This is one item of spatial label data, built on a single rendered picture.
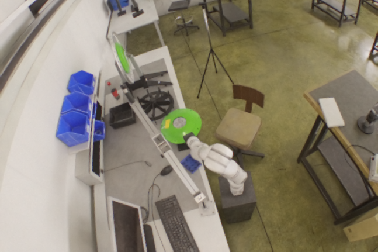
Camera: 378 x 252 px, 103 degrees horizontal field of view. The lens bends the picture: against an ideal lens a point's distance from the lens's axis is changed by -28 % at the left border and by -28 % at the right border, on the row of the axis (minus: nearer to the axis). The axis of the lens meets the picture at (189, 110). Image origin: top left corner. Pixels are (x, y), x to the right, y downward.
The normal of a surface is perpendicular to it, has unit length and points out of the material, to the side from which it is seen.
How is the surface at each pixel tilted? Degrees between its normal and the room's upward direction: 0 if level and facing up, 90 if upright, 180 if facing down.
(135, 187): 0
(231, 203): 0
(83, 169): 0
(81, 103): 88
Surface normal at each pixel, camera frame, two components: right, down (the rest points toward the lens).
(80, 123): 0.21, 0.70
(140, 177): -0.21, -0.62
